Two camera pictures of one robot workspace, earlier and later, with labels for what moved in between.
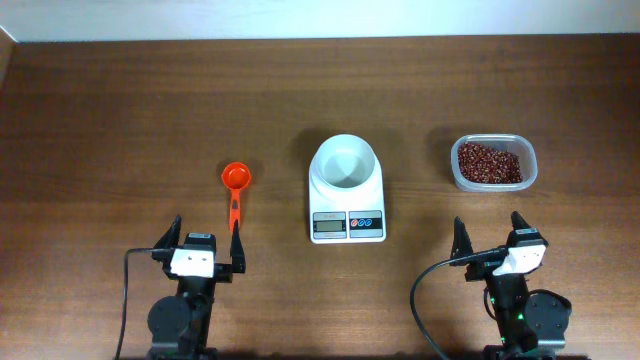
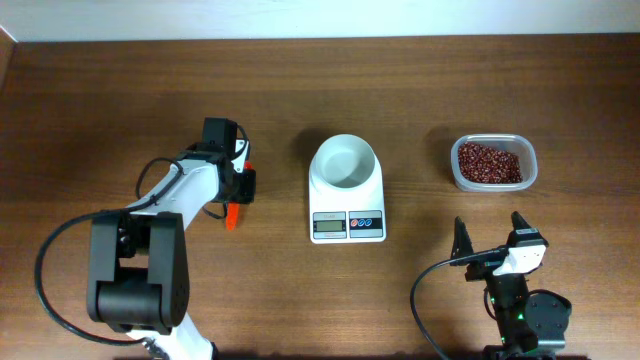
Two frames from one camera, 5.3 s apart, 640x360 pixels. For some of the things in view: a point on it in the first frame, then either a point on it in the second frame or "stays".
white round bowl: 345,163 stays
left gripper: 223,270 → 245,186
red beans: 481,164 stays
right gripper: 476,270 stays
